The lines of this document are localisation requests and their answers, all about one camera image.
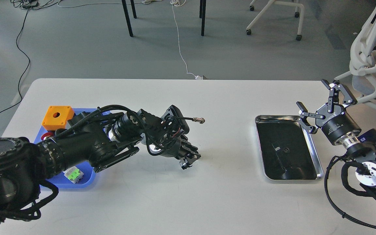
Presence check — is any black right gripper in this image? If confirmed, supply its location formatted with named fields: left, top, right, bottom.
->
left=296, top=79, right=361, bottom=145

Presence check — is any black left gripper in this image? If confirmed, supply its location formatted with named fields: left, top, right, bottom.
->
left=147, top=135, right=201, bottom=169

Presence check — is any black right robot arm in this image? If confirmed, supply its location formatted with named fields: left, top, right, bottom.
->
left=296, top=79, right=376, bottom=229

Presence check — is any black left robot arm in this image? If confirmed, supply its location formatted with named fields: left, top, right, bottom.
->
left=0, top=105, right=205, bottom=224

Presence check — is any silver metal tray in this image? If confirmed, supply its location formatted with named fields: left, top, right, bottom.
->
left=255, top=115, right=324, bottom=182

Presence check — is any green and white connector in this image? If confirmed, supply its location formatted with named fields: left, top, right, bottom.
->
left=63, top=166, right=85, bottom=184

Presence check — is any white chair base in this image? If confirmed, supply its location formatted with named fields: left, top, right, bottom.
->
left=246, top=0, right=306, bottom=41

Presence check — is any blue plastic tray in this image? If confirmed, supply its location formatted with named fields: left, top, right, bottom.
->
left=36, top=105, right=117, bottom=188

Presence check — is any orange plastic box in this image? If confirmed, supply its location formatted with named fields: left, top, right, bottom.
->
left=41, top=105, right=75, bottom=131

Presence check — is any red push button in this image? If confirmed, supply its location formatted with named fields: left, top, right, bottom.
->
left=41, top=132, right=54, bottom=140

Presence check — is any black table leg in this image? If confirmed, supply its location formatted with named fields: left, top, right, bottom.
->
left=199, top=0, right=207, bottom=36
left=121, top=0, right=137, bottom=37

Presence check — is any white floor cable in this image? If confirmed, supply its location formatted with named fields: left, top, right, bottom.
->
left=57, top=0, right=205, bottom=80

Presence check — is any black floor cable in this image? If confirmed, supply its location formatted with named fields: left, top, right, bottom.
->
left=0, top=0, right=61, bottom=141

